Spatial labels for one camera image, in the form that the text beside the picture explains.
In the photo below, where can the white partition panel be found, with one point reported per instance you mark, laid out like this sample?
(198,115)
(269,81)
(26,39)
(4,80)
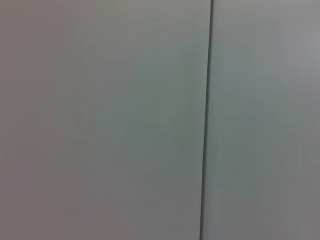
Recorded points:
(265,120)
(100,120)

